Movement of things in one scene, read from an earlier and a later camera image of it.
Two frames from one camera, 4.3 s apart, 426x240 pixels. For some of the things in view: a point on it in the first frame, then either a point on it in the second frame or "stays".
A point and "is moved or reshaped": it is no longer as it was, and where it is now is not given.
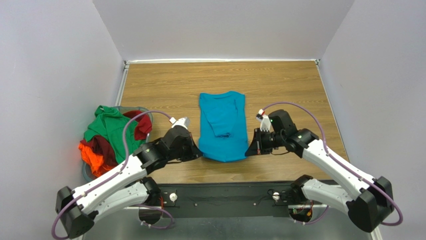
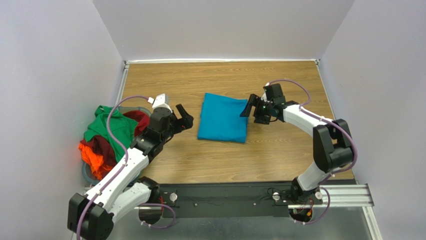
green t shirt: x=109 y=123 stays
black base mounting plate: x=257 y=199 stays
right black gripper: x=260 y=141 to x=260 y=109
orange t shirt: x=94 y=160 stays
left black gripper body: x=188 y=146 to x=179 y=122
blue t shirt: x=223 y=128 is moved or reshaped
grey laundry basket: x=124 y=110 stays
